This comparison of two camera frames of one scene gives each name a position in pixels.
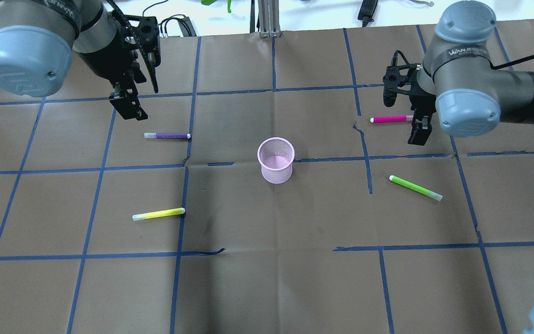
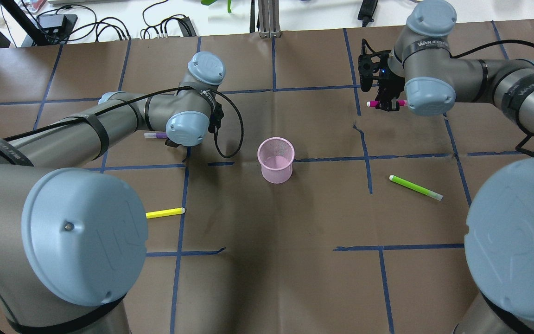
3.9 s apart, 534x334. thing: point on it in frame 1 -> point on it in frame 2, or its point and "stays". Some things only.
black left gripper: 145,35 -> 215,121
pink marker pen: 391,118 -> 377,104
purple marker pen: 167,135 stays
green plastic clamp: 207,2 stays
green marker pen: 433,194 stays
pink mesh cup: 276,156 stays
